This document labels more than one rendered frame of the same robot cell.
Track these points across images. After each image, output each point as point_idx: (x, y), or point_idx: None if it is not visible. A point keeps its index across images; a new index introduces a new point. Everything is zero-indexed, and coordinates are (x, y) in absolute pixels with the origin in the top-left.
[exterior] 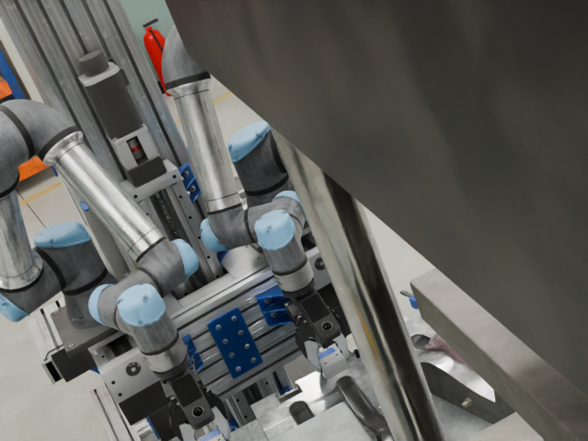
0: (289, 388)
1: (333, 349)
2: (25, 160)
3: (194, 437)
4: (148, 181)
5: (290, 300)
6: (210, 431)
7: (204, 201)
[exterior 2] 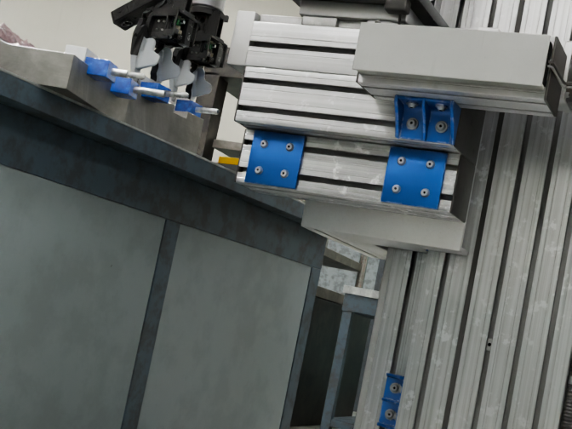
0: (399, 377)
1: (153, 82)
2: None
3: (187, 86)
4: None
5: (194, 18)
6: (201, 108)
7: None
